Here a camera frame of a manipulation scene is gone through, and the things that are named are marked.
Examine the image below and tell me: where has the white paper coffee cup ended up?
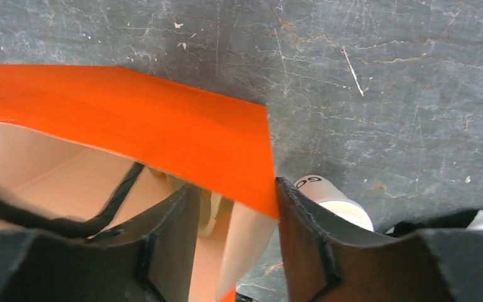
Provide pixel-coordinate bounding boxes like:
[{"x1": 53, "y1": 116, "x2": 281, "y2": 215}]
[{"x1": 294, "y1": 175, "x2": 348, "y2": 203}]

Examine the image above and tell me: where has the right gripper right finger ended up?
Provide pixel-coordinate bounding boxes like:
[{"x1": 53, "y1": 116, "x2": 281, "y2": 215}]
[{"x1": 275, "y1": 177, "x2": 483, "y2": 301}]

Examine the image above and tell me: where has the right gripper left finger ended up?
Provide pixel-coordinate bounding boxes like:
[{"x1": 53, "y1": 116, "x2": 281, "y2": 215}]
[{"x1": 0, "y1": 184, "x2": 200, "y2": 301}]

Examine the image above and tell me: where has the white plastic cup lid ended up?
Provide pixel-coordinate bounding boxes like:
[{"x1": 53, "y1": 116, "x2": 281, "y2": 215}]
[{"x1": 319, "y1": 199, "x2": 374, "y2": 232}]

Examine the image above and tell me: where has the black white striped cloth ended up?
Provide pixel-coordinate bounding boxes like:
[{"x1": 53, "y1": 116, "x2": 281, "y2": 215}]
[{"x1": 386, "y1": 210, "x2": 483, "y2": 238}]

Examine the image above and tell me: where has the orange paper bag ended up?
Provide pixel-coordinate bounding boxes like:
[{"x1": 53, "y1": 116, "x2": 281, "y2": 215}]
[{"x1": 0, "y1": 64, "x2": 278, "y2": 301}]

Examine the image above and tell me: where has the brown cardboard cup carrier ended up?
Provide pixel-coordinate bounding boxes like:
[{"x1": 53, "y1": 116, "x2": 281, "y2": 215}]
[{"x1": 148, "y1": 167, "x2": 231, "y2": 237}]

